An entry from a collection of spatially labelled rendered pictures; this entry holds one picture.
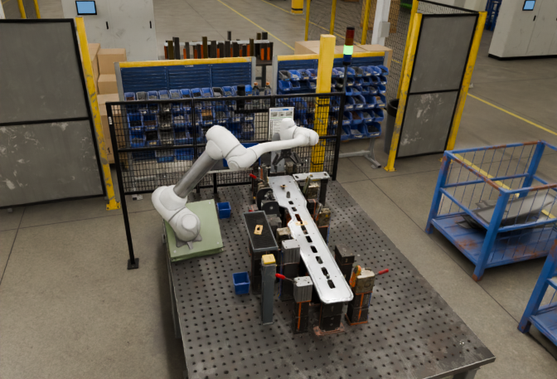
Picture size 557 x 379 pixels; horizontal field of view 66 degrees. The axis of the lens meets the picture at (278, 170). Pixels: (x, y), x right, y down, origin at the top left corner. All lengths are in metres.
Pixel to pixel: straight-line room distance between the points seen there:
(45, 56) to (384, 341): 3.62
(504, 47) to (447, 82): 7.54
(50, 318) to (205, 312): 1.59
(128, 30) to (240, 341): 7.54
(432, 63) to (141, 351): 4.38
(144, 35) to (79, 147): 4.89
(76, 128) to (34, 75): 0.61
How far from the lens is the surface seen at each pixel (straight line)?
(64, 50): 4.45
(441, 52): 5.69
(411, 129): 5.86
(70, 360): 3.61
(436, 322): 2.85
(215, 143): 2.59
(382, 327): 2.72
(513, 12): 13.25
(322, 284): 2.45
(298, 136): 2.90
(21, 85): 4.60
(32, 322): 3.98
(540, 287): 3.81
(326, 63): 3.61
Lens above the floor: 2.65
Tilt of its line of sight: 28 degrees down
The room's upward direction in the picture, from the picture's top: 2 degrees clockwise
